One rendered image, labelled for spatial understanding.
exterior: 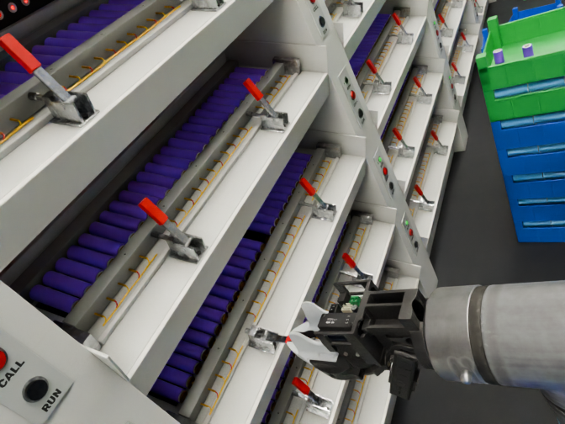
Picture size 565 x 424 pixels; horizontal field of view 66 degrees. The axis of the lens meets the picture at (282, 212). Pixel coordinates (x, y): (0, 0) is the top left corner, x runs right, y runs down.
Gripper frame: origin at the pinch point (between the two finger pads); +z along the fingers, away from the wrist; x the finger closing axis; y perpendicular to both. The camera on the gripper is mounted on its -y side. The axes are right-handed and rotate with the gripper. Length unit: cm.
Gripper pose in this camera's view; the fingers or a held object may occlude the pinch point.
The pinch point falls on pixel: (301, 341)
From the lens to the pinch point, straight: 60.6
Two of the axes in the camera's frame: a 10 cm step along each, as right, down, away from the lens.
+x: -3.8, 6.9, -6.1
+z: -7.3, 1.8, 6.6
